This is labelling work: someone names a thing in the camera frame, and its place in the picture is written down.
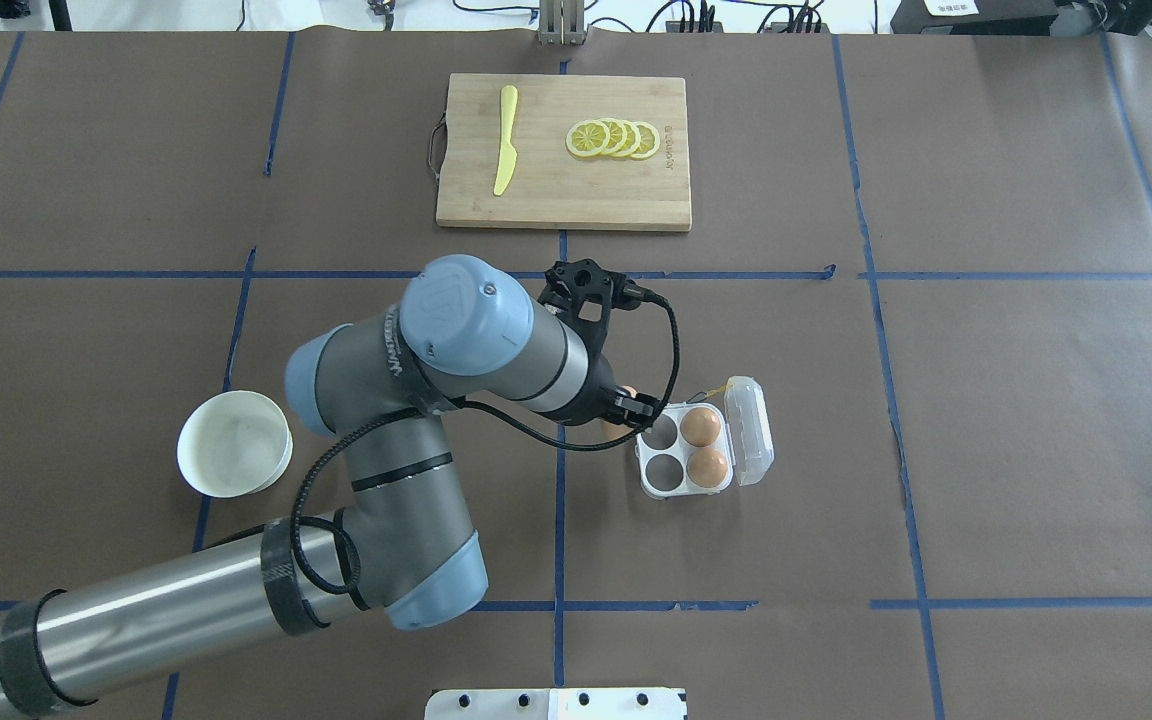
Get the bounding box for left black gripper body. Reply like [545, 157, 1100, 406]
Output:
[573, 354, 627, 427]

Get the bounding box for clear plastic egg box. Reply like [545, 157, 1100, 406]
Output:
[636, 376, 776, 500]

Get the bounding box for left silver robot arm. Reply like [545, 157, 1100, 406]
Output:
[0, 253, 679, 719]

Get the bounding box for brown egg back right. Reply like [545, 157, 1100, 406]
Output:
[679, 404, 723, 448]

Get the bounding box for brown egg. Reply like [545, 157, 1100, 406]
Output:
[685, 448, 732, 493]
[679, 404, 723, 448]

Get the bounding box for brown egg front right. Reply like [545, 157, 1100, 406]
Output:
[685, 448, 732, 493]

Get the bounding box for wooden cutting board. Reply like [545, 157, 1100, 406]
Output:
[435, 73, 692, 232]

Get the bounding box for yellow plastic knife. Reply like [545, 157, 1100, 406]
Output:
[492, 85, 518, 197]

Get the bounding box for yellow lemon slices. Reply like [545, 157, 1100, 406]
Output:
[564, 118, 664, 161]

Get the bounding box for white paper bowl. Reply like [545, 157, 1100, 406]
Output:
[175, 389, 294, 498]

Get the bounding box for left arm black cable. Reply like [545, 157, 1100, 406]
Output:
[290, 288, 682, 599]

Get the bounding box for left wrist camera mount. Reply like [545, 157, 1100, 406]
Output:
[538, 259, 647, 357]

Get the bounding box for aluminium frame post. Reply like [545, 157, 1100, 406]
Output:
[538, 0, 588, 46]

